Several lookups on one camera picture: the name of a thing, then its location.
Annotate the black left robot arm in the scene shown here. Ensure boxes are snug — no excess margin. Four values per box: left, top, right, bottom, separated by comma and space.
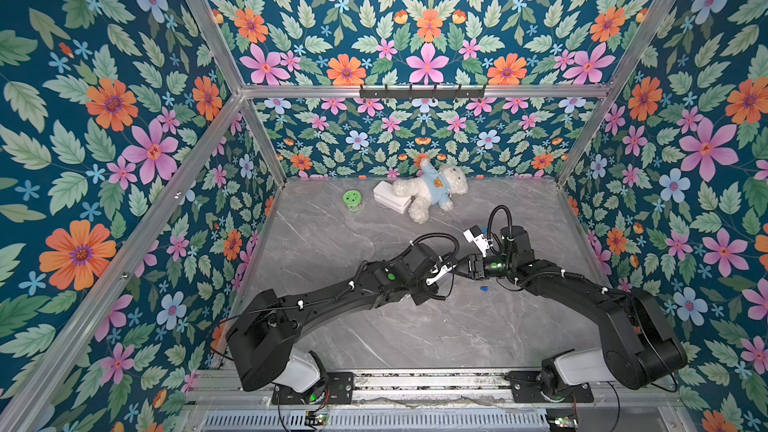
226, 243, 455, 392

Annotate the white box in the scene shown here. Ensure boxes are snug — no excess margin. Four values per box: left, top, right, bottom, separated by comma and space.
373, 181, 412, 214

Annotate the black hook rail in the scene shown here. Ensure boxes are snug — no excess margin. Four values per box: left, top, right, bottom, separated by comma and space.
358, 84, 486, 101

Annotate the green lidded small jar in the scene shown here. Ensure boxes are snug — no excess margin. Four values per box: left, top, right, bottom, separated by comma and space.
342, 190, 362, 212

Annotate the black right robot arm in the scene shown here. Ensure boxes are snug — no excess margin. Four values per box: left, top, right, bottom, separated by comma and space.
454, 226, 688, 399

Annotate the white teddy bear blue hoodie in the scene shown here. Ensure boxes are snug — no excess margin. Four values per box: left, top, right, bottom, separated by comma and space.
392, 159, 469, 224

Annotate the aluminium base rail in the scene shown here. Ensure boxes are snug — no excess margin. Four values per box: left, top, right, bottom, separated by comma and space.
185, 368, 679, 406

